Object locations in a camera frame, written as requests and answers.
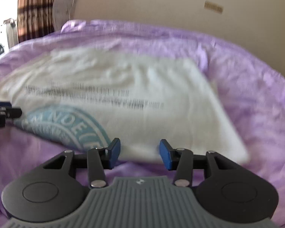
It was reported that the white printed sweatshirt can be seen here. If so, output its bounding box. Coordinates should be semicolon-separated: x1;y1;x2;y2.
0;47;250;163

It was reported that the purple bed sheet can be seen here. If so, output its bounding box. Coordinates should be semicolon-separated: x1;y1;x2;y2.
0;20;285;227

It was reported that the brown striped curtain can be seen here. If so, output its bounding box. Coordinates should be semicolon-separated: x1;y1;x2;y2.
17;0;54;43

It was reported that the floral patterned pillow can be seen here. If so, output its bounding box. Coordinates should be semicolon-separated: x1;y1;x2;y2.
52;0;76;31

